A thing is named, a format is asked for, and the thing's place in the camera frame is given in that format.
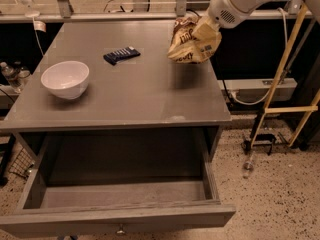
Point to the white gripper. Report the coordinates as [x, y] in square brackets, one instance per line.
[222, 11]

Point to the brown chip bag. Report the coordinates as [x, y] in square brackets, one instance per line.
[185, 48]

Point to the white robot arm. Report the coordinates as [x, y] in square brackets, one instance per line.
[248, 6]

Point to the open grey top drawer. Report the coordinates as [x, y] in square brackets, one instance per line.
[90, 183]

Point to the metal drawer knob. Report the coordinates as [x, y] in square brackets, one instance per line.
[121, 230]

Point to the dark blue snack bar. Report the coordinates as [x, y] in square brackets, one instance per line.
[121, 55]

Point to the plastic bottle on floor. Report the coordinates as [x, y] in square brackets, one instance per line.
[248, 166]

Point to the white bowl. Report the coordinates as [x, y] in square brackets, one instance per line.
[66, 80]

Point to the clear plastic water bottle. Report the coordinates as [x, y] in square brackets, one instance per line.
[11, 75]

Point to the grey metal rail frame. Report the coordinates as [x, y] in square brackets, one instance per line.
[140, 11]

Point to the black wire basket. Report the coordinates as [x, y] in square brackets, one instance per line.
[22, 164]

